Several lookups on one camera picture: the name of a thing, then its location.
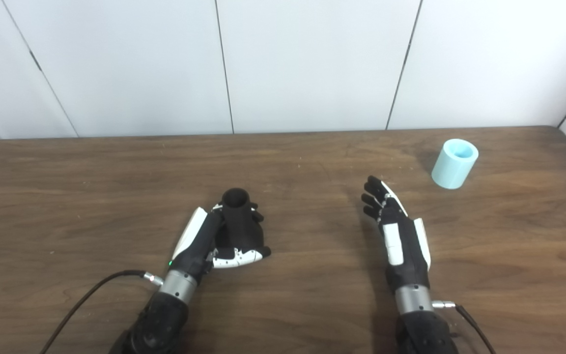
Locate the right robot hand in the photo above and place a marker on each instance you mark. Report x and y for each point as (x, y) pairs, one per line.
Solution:
(403, 246)

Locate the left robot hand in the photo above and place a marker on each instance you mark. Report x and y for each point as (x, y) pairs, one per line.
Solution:
(197, 246)

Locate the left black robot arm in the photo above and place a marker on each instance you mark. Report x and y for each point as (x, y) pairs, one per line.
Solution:
(160, 314)

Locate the light blue cylinder cup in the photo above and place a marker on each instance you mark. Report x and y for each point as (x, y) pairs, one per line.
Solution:
(452, 167)

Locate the black nozzle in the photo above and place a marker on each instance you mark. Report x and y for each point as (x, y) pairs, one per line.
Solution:
(241, 221)

